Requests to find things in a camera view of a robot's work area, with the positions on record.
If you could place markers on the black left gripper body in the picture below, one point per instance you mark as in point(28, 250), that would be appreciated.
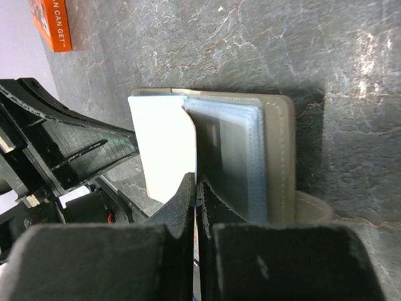
point(95, 201)

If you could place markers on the grey card holder wallet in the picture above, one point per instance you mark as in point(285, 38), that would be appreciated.
point(246, 148)

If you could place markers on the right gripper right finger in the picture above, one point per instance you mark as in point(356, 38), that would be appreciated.
point(246, 261)

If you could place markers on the credit card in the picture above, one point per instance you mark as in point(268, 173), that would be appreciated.
point(166, 139)

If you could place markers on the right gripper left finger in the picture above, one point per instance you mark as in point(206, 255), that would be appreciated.
point(152, 260)

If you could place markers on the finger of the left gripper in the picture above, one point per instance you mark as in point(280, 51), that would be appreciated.
point(47, 143)

